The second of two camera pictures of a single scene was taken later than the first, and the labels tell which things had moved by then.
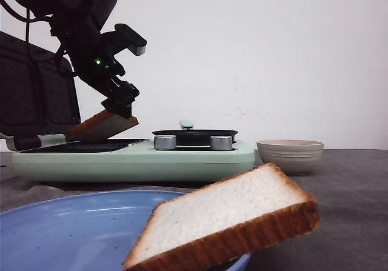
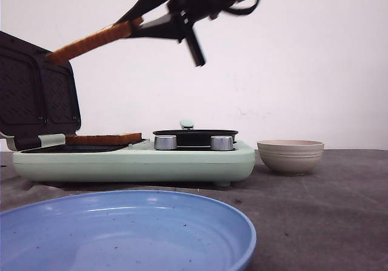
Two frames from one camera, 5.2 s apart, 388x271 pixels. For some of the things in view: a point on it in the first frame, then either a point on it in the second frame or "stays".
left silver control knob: (165, 142) stays
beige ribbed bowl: (296, 157) stays
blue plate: (94, 231) stays
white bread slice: (99, 128) to (71, 140)
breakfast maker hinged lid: (39, 100) stays
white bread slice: (257, 207) to (120, 30)
